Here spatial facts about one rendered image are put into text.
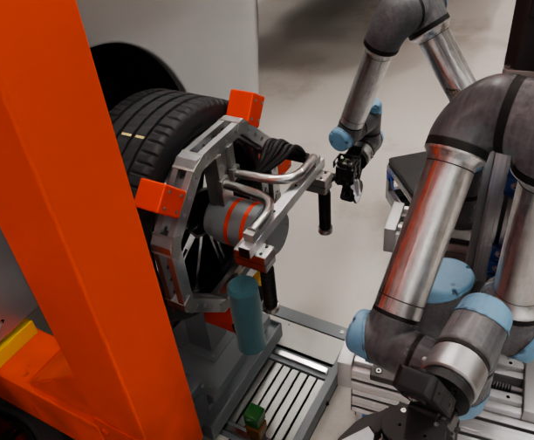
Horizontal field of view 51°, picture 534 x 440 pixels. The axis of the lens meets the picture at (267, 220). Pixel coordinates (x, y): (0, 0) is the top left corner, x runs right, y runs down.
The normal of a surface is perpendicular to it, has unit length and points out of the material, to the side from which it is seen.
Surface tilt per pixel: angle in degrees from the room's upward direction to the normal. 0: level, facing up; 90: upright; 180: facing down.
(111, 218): 90
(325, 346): 0
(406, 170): 0
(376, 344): 52
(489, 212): 90
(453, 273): 7
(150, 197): 45
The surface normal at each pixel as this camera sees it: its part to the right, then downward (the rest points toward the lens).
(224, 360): -0.08, -0.78
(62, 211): 0.87, 0.24
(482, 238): -0.36, 0.61
